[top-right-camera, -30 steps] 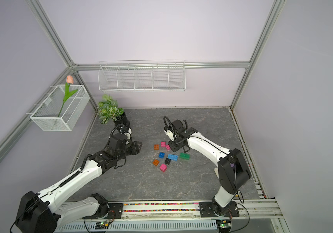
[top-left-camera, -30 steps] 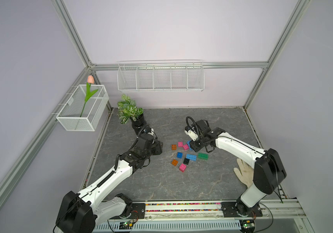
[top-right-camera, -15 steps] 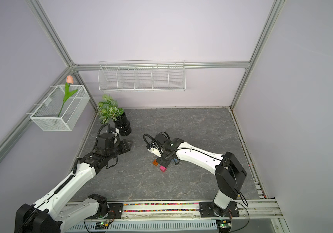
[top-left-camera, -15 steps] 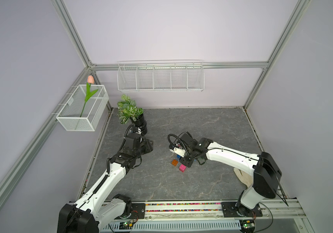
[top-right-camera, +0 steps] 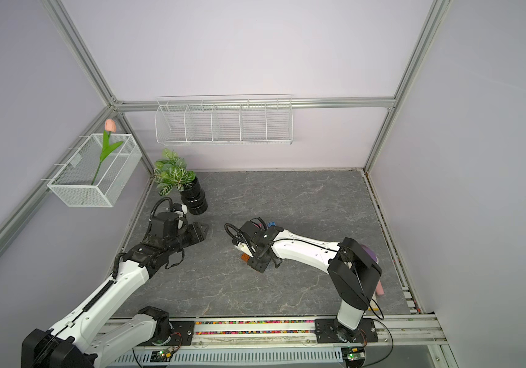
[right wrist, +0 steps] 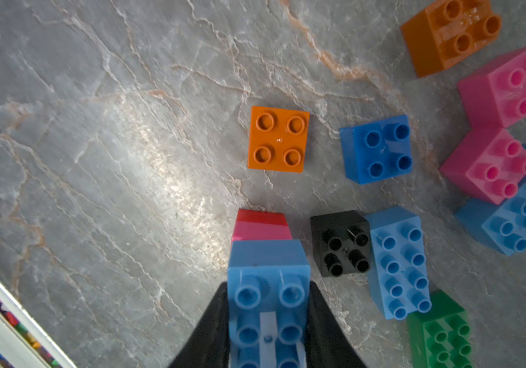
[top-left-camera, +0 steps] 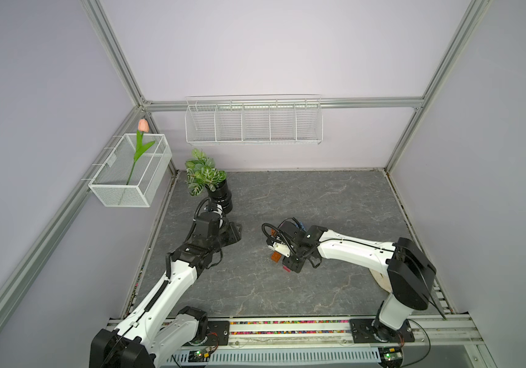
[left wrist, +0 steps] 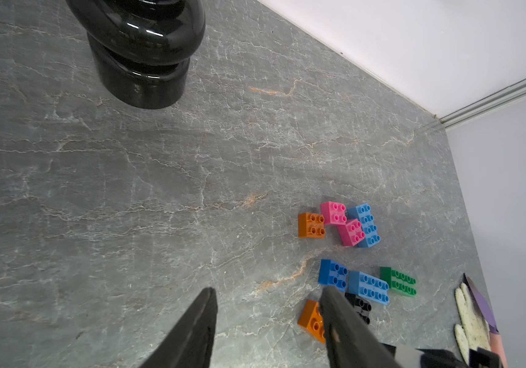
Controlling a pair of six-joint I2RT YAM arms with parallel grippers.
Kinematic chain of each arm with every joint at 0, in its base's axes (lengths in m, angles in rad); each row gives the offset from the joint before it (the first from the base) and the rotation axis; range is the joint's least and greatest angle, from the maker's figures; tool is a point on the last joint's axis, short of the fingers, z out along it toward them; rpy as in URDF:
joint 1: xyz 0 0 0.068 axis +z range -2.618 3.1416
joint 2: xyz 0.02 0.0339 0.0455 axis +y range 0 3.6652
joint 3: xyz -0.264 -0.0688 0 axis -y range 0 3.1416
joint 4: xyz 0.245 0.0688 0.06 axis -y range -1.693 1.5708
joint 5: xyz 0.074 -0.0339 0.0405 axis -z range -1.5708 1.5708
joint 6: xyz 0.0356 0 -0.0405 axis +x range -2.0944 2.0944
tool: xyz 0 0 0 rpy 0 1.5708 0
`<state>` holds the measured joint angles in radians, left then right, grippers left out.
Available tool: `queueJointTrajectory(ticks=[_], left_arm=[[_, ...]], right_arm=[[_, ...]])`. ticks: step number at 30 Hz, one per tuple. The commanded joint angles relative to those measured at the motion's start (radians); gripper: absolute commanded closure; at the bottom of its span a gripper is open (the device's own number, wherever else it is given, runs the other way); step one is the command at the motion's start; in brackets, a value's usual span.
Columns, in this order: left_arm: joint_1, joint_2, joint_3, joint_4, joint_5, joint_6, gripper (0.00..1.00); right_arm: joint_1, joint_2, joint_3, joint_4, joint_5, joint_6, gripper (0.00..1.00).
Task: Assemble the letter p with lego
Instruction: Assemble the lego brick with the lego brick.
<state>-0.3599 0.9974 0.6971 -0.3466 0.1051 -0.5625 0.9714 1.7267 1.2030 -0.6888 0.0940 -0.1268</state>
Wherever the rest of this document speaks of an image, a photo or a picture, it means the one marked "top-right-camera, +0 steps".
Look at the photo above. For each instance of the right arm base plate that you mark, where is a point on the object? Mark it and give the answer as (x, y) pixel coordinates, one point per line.
(329, 330)

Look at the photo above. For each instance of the white wire wall basket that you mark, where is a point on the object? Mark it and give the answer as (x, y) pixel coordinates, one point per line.
(225, 119)

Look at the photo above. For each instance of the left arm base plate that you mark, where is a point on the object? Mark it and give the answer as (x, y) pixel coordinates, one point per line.
(181, 333)

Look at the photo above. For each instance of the pink artificial tulip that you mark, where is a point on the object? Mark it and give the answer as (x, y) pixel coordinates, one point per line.
(110, 127)

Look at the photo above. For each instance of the white mesh side basket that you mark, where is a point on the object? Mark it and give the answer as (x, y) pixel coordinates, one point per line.
(72, 182)

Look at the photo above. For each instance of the purple pink brush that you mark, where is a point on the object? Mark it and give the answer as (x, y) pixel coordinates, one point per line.
(379, 288)

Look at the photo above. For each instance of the green potted plant black pot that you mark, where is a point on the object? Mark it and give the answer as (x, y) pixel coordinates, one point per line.
(171, 173)

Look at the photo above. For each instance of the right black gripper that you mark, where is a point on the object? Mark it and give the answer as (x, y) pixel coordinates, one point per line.
(256, 267)

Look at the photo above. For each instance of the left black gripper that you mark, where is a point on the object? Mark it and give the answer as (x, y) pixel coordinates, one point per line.
(196, 232)

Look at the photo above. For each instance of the aluminium front rail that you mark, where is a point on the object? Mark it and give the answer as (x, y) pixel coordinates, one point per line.
(274, 341)

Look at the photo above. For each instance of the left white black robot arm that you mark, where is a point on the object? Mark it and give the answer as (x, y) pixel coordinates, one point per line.
(75, 340)

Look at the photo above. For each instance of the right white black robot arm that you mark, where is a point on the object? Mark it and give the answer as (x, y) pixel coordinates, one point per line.
(353, 269)

